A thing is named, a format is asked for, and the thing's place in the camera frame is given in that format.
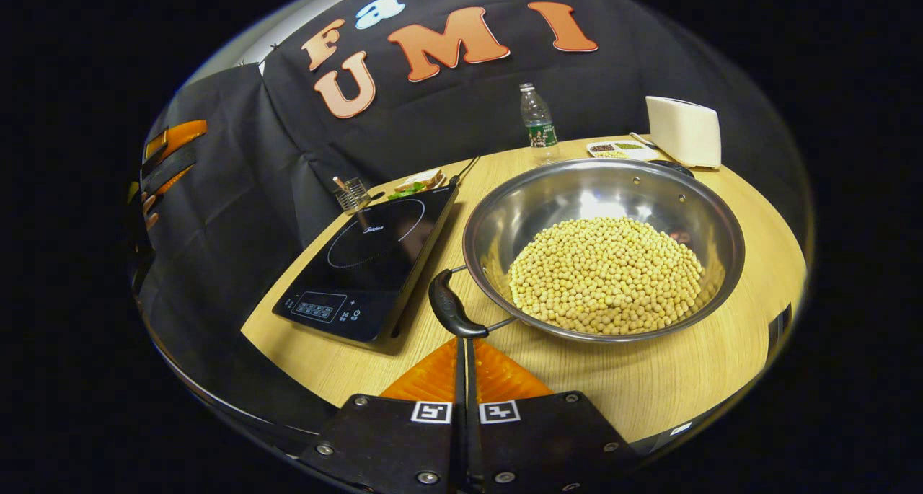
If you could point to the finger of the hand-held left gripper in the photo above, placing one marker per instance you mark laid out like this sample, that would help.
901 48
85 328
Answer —
169 168
180 135

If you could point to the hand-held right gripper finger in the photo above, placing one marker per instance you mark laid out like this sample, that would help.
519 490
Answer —
470 386
459 386

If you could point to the black induction cooktop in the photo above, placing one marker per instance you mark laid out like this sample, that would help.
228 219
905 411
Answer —
368 263

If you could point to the stainless steel pot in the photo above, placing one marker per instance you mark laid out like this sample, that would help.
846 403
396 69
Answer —
548 198

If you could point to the black backdrop cloth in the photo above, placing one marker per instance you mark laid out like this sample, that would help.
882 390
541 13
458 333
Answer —
238 148

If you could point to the wooden stick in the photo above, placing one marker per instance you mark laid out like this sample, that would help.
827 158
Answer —
339 184

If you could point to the pile of soybeans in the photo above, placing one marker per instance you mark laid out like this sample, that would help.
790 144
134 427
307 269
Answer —
606 278

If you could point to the sandwich with lettuce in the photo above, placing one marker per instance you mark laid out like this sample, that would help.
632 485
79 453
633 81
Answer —
414 185

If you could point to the clear plastic water bottle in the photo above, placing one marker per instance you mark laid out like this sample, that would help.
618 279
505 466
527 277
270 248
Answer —
539 130

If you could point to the white divided bean tray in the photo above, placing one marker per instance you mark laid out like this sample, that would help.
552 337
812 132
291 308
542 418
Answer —
620 150

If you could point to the white toaster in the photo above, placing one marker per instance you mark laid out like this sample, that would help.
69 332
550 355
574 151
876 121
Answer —
685 133

